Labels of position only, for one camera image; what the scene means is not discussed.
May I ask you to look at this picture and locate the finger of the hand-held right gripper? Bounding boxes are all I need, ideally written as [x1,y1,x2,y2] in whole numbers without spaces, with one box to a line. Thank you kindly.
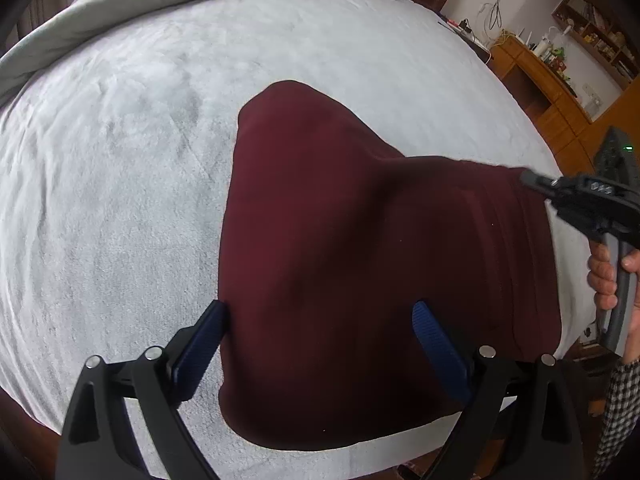
[519,168,562,197]

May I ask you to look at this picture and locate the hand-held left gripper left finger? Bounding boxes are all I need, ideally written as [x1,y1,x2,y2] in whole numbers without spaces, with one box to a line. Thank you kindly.
[54,300,228,480]

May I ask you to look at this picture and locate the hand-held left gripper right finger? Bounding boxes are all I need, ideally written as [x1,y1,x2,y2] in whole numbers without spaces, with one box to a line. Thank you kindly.
[411,301,586,480]

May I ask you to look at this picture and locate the maroon pants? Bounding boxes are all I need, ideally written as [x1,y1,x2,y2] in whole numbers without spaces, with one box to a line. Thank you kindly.
[218,80,563,452]

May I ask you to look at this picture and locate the person's right forearm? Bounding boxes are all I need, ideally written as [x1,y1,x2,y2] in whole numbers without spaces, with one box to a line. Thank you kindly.
[592,359,640,478]

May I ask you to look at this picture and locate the person's right hand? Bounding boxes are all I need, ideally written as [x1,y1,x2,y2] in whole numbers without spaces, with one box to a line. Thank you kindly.
[586,249,640,363]

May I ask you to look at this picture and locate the wooden desk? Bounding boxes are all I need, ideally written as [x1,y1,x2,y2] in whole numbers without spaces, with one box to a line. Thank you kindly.
[487,35,640,176]

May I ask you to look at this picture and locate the dark nightstand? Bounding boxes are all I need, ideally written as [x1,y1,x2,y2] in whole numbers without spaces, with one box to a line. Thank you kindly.
[440,17,493,63]

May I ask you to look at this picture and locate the light grey fleece blanket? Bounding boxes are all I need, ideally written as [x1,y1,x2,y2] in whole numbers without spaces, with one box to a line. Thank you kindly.
[0,0,598,478]

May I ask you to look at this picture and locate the wooden wall shelf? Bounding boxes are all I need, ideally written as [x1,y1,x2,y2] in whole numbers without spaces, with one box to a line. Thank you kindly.
[551,0,640,91]

